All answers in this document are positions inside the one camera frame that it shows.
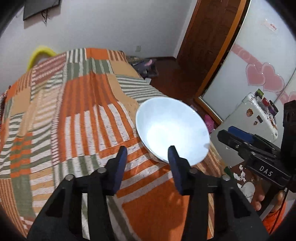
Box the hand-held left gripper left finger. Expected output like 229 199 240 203
27 146 128 241

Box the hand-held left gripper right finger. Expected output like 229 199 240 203
168 146 270 241

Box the person's right hand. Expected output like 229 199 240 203
251 189 287 213

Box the white wardrobe with pink hearts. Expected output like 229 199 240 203
202 0 296 121

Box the brown wooden door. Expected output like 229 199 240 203
176 0 252 121

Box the pile of dark clothes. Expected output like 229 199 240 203
127 56 159 80

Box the pink clog shoe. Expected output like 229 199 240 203
204 115 216 134

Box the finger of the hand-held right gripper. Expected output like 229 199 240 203
217 129 253 158
228 126 281 152

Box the yellow curved cushion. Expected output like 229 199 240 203
27 46 57 70

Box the white bowl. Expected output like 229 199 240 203
136 97 211 165

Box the white round cup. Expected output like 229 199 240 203
240 182 256 198

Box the wall television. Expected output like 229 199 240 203
23 0 62 21

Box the orange striped blanket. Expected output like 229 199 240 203
0 47 226 241

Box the white stickered case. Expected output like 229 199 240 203
211 92 282 168

